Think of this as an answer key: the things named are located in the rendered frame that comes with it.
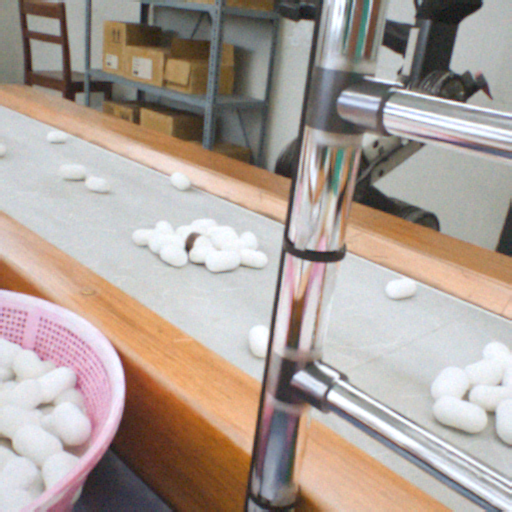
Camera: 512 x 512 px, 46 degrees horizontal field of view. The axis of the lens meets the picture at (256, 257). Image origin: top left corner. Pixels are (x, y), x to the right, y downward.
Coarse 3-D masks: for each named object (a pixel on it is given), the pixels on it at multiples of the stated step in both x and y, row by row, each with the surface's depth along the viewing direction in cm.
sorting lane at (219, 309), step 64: (0, 128) 108; (0, 192) 75; (64, 192) 78; (128, 192) 82; (192, 192) 85; (128, 256) 62; (192, 320) 51; (256, 320) 52; (384, 320) 55; (448, 320) 57; (384, 384) 45; (384, 448) 38
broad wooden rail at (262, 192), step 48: (0, 96) 129; (48, 96) 130; (96, 144) 104; (144, 144) 99; (192, 144) 103; (240, 192) 83; (288, 192) 82; (384, 240) 69; (432, 240) 70; (480, 288) 61
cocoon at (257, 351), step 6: (252, 330) 47; (258, 330) 47; (264, 330) 47; (252, 336) 47; (258, 336) 46; (264, 336) 46; (252, 342) 46; (258, 342) 46; (264, 342) 46; (252, 348) 46; (258, 348) 46; (264, 348) 46; (258, 354) 46; (264, 354) 46
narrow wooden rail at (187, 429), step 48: (0, 240) 55; (0, 288) 53; (48, 288) 48; (96, 288) 49; (144, 336) 43; (144, 384) 39; (192, 384) 38; (240, 384) 39; (144, 432) 41; (192, 432) 37; (240, 432) 34; (144, 480) 42; (192, 480) 38; (240, 480) 34; (336, 480) 32; (384, 480) 32
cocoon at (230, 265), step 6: (216, 252) 60; (222, 252) 60; (228, 252) 60; (234, 252) 61; (210, 258) 60; (216, 258) 59; (222, 258) 60; (228, 258) 60; (234, 258) 60; (210, 264) 60; (216, 264) 59; (222, 264) 60; (228, 264) 60; (234, 264) 61; (210, 270) 60; (216, 270) 60; (222, 270) 60; (228, 270) 61
